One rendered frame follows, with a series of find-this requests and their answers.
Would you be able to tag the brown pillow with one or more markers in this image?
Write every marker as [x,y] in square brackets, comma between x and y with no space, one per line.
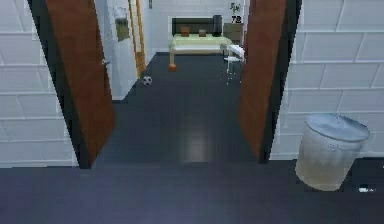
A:
[185,31]
[202,33]

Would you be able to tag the black and white soccer ball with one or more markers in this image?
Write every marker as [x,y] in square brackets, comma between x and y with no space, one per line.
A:
[147,80]

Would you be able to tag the silver trash can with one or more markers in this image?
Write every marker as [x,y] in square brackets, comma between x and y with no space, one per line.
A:
[328,150]

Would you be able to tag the white chair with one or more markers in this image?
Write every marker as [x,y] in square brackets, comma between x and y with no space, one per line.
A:
[235,56]

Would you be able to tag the brown chest of drawers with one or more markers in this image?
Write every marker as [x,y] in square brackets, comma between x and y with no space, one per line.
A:
[233,32]

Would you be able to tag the wooden ladder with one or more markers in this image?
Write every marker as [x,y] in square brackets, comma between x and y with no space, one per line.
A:
[138,36]

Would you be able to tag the green house plant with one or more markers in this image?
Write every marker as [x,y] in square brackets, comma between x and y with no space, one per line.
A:
[235,6]

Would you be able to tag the brown room door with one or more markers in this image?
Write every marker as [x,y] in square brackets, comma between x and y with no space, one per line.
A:
[80,76]

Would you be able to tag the olive framed wall picture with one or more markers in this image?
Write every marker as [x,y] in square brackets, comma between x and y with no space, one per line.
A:
[122,29]

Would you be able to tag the small white floor object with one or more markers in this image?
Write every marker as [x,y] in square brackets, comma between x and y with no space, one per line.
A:
[366,189]

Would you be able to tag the black tall speaker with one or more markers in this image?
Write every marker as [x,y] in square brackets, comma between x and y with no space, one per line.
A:
[217,25]

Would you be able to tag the bed with green cover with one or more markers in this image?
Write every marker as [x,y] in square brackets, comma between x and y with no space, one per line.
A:
[200,42]

